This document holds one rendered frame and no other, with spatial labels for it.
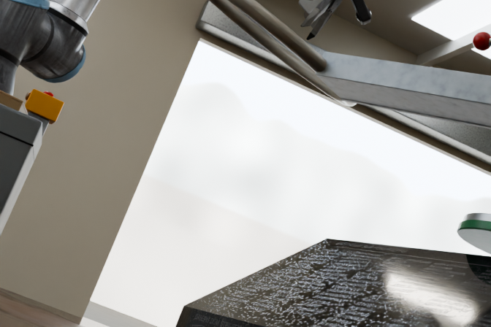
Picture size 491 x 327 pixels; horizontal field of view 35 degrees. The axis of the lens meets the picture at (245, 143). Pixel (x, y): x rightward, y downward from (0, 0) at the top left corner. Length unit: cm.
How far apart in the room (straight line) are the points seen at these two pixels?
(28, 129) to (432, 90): 90
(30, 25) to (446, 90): 106
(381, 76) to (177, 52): 684
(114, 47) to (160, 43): 48
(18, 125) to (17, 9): 32
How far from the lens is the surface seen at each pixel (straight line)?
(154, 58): 815
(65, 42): 210
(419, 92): 137
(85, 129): 795
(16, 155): 178
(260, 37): 190
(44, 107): 286
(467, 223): 123
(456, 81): 136
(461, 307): 106
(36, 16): 199
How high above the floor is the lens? 62
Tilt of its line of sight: 12 degrees up
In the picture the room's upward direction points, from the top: 22 degrees clockwise
